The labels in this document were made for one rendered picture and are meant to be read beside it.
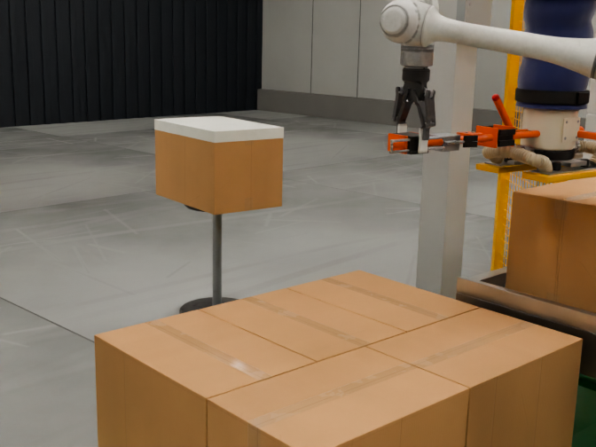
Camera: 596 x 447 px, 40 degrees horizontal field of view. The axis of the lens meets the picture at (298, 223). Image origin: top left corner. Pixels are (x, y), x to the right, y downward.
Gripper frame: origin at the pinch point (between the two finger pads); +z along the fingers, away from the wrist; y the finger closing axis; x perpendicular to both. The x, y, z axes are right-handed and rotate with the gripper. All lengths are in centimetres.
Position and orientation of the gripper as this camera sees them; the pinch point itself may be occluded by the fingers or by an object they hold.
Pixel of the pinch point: (411, 141)
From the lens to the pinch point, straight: 234.4
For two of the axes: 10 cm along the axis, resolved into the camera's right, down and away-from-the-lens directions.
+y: -5.6, -2.0, 8.1
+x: -8.3, 1.1, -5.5
